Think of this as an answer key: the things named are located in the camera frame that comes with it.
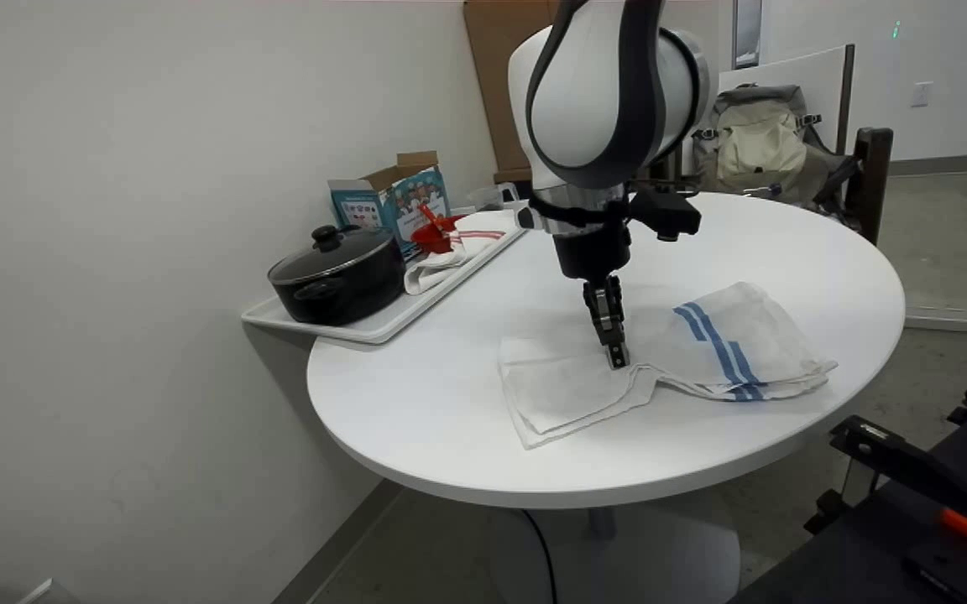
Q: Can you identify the white rectangular tray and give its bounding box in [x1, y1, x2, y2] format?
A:
[241, 197, 529, 347]

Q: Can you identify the red toy piece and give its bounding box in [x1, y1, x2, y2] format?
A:
[413, 210, 498, 255]

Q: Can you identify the white cloth on tray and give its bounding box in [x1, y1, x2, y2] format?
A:
[402, 211, 506, 297]

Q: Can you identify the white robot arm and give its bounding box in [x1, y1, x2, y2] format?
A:
[506, 0, 712, 370]

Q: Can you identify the white board behind backpack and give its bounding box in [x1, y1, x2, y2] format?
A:
[720, 45, 855, 155]

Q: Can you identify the dark wooden chair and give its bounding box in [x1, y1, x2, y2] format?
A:
[842, 128, 895, 242]

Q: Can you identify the large brown cardboard box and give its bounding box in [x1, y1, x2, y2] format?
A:
[464, 0, 558, 183]

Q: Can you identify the black clamp with orange handle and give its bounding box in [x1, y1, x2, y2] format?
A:
[830, 418, 967, 540]

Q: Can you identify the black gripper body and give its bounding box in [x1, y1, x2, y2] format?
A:
[518, 185, 703, 281]

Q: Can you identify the white towel with blue stripes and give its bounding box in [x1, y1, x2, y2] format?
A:
[498, 281, 837, 450]

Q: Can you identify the blue picture box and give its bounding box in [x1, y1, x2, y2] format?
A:
[328, 150, 449, 262]

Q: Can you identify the black pot with lid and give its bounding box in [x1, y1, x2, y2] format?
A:
[269, 225, 405, 326]

